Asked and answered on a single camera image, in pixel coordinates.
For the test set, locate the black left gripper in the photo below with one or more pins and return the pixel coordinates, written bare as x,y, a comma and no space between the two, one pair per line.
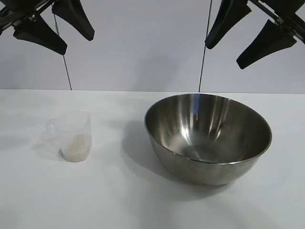
14,16

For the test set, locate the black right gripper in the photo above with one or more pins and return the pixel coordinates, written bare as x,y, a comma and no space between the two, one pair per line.
290,16

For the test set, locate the clear plastic measuring cup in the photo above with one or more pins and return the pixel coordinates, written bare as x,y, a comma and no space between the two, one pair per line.
76,126

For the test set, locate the stainless steel mixing bowl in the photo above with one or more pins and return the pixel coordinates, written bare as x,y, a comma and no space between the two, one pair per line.
207,133

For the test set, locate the white rice grains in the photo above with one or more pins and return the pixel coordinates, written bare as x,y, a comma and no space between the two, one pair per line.
76,150

